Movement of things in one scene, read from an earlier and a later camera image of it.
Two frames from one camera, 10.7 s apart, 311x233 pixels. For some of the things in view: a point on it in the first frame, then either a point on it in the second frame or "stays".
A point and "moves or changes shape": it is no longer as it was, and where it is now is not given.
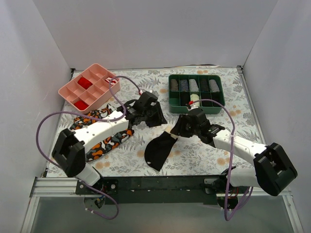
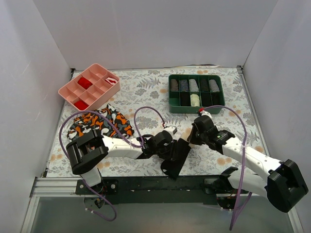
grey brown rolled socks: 174,85 stays
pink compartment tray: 90,89 stays
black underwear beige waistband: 157,149 moves or changes shape
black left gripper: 152,114 -> 171,147
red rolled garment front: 80,105 stays
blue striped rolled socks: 183,85 stays
